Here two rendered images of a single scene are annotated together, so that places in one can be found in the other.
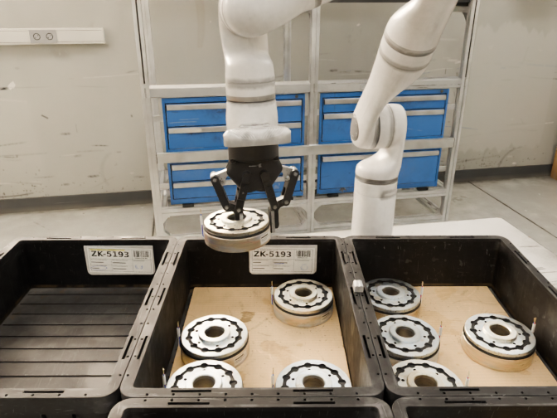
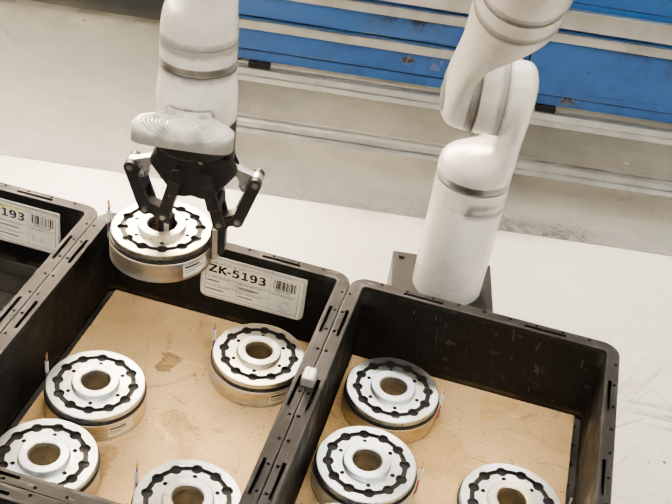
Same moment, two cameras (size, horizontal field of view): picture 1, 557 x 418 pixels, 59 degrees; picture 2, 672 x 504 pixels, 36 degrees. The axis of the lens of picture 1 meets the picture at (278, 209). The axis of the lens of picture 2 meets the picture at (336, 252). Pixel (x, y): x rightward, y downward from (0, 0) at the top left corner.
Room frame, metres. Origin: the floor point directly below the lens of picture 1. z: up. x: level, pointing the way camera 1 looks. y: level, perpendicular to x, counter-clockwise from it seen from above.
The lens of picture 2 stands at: (-0.10, -0.25, 1.64)
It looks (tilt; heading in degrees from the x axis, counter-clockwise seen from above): 36 degrees down; 10
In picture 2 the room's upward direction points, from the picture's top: 9 degrees clockwise
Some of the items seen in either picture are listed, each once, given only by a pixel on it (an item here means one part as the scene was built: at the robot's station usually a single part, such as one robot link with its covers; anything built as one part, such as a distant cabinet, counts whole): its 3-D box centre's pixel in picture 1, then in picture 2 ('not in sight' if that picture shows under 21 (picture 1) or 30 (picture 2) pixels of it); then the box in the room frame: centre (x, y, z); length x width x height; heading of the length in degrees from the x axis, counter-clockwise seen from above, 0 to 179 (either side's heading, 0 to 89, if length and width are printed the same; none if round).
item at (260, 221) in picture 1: (236, 221); (161, 229); (0.70, 0.07, 1.01); 0.10 x 0.10 x 0.01
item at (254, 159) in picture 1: (254, 160); (195, 150); (0.71, 0.04, 1.11); 0.08 x 0.08 x 0.09
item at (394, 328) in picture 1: (404, 332); (366, 461); (0.62, -0.19, 0.86); 0.05 x 0.05 x 0.01
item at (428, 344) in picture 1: (404, 335); (366, 464); (0.62, -0.19, 0.86); 0.10 x 0.10 x 0.01
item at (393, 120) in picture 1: (380, 144); (487, 125); (1.02, -0.22, 1.05); 0.09 x 0.09 x 0.17; 10
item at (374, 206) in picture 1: (373, 213); (459, 232); (1.02, -0.21, 0.89); 0.09 x 0.09 x 0.17; 10
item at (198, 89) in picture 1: (312, 86); not in sight; (2.59, -0.17, 0.91); 1.70 x 0.10 x 0.05; 101
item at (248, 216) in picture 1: (236, 218); (161, 225); (0.70, 0.07, 1.02); 0.05 x 0.05 x 0.01
